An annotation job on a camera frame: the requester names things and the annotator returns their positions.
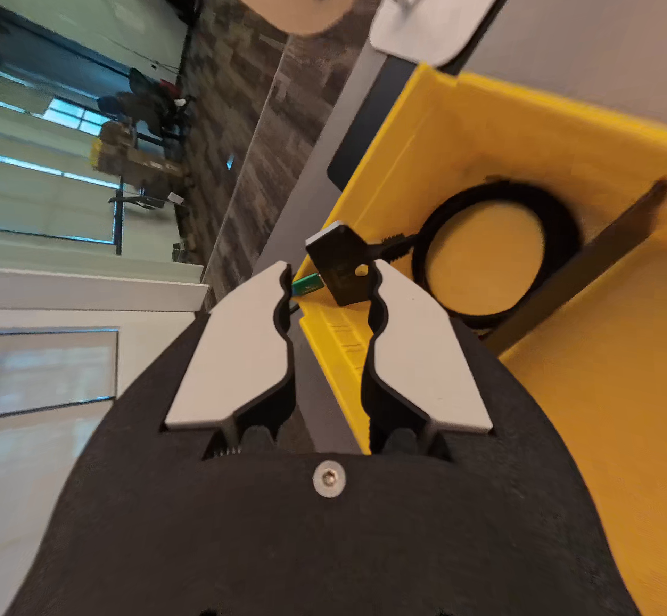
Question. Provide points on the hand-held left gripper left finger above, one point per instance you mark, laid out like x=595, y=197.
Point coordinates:
x=224, y=366

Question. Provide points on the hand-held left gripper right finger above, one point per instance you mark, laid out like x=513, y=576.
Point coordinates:
x=433, y=366

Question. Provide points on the black usb hub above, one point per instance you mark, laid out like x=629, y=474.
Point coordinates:
x=339, y=256

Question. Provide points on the yellow plastic bin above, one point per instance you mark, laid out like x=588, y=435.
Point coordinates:
x=584, y=418

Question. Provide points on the black usb hub lead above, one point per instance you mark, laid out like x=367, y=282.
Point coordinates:
x=490, y=195

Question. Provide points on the dark bin divider panel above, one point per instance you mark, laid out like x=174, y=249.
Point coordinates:
x=584, y=261

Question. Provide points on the black mat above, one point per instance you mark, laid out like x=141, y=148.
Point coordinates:
x=365, y=126

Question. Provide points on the white stand base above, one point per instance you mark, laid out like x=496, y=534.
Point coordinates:
x=448, y=11

